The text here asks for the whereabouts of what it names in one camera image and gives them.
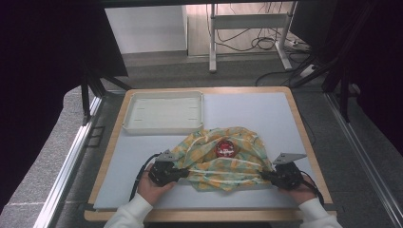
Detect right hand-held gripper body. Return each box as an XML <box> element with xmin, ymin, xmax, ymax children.
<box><xmin>271</xmin><ymin>152</ymin><xmax>309</xmax><ymax>191</ymax></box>

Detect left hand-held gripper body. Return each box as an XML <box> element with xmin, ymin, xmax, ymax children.
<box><xmin>147</xmin><ymin>148</ymin><xmax>179</xmax><ymax>187</ymax></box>

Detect green orange-print drawstring bag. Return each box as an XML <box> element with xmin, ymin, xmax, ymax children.
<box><xmin>170</xmin><ymin>126</ymin><xmax>276</xmax><ymax>193</ymax></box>

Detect person's right hand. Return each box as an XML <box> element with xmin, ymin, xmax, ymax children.
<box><xmin>279</xmin><ymin>175</ymin><xmax>318</xmax><ymax>205</ymax></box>

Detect person's left hand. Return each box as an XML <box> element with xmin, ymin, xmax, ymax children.
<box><xmin>136</xmin><ymin>163</ymin><xmax>178</xmax><ymax>206</ymax></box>

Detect red round packet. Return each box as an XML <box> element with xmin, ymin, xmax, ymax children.
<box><xmin>215</xmin><ymin>139</ymin><xmax>237</xmax><ymax>159</ymax></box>

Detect white plastic tray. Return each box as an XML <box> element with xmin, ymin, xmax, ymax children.
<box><xmin>122</xmin><ymin>90</ymin><xmax>204</xmax><ymax>136</ymax></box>

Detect white table mat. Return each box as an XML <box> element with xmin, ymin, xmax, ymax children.
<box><xmin>93</xmin><ymin>91</ymin><xmax>317</xmax><ymax>211</ymax></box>

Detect black metal stand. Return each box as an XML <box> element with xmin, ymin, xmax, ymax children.
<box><xmin>290</xmin><ymin>55</ymin><xmax>354</xmax><ymax>124</ymax></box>

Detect white power strip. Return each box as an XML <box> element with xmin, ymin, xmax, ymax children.
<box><xmin>298</xmin><ymin>64</ymin><xmax>318</xmax><ymax>79</ymax></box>

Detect black tripod stand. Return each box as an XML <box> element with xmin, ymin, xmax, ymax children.
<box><xmin>80</xmin><ymin>62</ymin><xmax>133</xmax><ymax>126</ymax></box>

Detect dark curtain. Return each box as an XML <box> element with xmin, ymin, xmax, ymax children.
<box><xmin>0</xmin><ymin>0</ymin><xmax>129</xmax><ymax>214</ymax></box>
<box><xmin>289</xmin><ymin>0</ymin><xmax>403</xmax><ymax>155</ymax></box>

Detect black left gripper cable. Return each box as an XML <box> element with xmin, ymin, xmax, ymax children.
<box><xmin>128</xmin><ymin>153</ymin><xmax>162</xmax><ymax>202</ymax></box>

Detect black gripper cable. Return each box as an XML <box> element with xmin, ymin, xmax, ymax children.
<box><xmin>298</xmin><ymin>170</ymin><xmax>325</xmax><ymax>207</ymax></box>
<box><xmin>128</xmin><ymin>153</ymin><xmax>162</xmax><ymax>202</ymax></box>

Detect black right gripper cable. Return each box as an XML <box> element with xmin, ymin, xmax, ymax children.
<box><xmin>298</xmin><ymin>170</ymin><xmax>325</xmax><ymax>207</ymax></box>

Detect aluminium rail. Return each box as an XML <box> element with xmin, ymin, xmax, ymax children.
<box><xmin>324</xmin><ymin>91</ymin><xmax>403</xmax><ymax>228</ymax></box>
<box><xmin>32</xmin><ymin>95</ymin><xmax>105</xmax><ymax>228</ymax></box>

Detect black floor cables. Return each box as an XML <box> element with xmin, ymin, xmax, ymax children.
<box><xmin>215</xmin><ymin>2</ymin><xmax>317</xmax><ymax>87</ymax></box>

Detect white metal desk frame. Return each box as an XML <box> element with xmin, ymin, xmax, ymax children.
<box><xmin>207</xmin><ymin>1</ymin><xmax>298</xmax><ymax>74</ymax></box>

